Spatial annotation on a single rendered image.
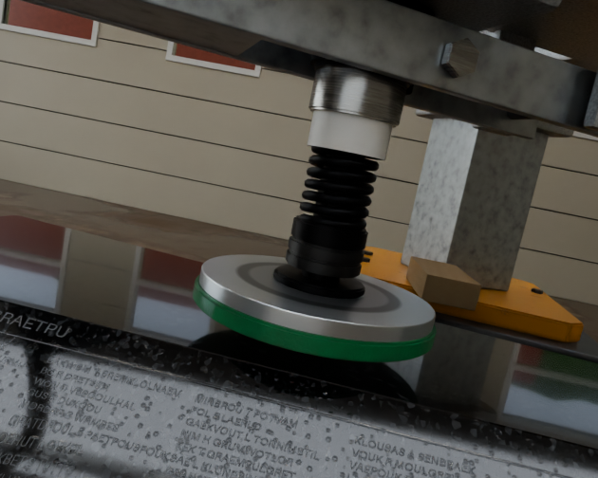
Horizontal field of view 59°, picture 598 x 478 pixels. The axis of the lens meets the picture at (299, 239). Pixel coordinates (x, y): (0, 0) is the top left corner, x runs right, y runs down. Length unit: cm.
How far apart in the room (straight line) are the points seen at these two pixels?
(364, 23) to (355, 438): 30
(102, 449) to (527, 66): 44
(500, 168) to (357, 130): 84
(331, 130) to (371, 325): 16
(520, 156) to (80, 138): 658
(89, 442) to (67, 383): 5
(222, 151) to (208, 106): 57
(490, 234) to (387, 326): 88
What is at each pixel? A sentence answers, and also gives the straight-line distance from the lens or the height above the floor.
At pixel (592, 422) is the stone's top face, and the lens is 52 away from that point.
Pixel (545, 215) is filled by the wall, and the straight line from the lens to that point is 691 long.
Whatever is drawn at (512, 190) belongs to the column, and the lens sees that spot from 128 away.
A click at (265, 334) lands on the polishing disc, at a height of 86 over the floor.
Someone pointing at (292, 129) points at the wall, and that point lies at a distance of 659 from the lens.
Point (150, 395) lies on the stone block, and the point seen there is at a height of 79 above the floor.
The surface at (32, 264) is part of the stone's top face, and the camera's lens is 63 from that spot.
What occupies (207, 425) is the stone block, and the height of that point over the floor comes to 78.
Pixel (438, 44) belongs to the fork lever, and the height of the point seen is 109.
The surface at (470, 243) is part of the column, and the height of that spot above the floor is 88.
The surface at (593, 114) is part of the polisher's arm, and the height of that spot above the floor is 107.
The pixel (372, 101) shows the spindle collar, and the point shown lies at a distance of 44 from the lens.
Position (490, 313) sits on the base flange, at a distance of 113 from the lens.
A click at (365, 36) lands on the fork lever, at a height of 108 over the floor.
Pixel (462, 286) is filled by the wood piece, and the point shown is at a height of 82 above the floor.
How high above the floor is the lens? 98
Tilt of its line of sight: 8 degrees down
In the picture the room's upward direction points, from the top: 11 degrees clockwise
